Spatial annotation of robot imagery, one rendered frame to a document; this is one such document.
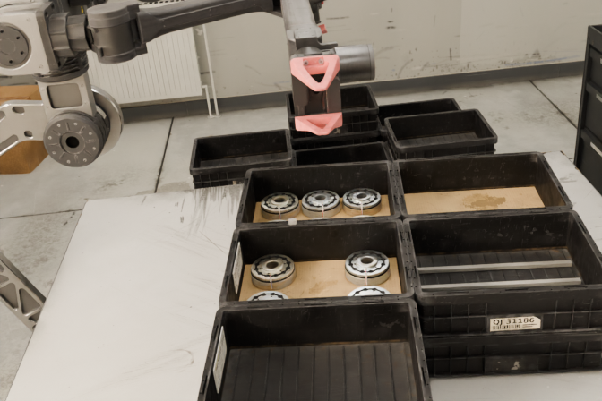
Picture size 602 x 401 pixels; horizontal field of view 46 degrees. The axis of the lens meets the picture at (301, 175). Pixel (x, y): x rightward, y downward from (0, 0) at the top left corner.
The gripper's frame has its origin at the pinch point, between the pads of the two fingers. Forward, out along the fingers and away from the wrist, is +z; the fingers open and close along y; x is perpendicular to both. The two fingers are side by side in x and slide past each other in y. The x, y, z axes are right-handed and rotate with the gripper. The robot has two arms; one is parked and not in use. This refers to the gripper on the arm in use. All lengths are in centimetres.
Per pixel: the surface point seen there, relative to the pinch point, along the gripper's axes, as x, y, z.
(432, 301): -22, 53, -24
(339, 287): -5, 62, -44
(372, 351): -9, 62, -22
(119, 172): 96, 144, -285
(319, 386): 3, 63, -14
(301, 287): 4, 62, -45
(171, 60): 65, 100, -348
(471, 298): -29, 53, -23
